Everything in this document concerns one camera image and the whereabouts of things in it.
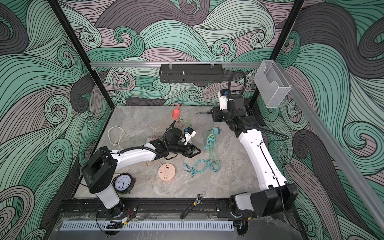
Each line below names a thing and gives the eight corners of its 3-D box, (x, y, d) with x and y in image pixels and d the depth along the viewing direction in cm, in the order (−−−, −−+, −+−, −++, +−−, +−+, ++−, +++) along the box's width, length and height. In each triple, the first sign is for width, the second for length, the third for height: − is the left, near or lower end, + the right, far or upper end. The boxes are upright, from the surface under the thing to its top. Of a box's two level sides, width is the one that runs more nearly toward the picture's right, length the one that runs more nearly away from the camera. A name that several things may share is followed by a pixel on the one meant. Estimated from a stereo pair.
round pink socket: (158, 181, 84) (157, 179, 82) (160, 165, 91) (159, 163, 88) (175, 181, 84) (174, 179, 82) (176, 165, 91) (175, 163, 88)
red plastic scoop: (172, 119, 115) (171, 117, 113) (173, 106, 124) (173, 104, 123) (179, 119, 115) (179, 117, 113) (180, 106, 124) (180, 104, 123)
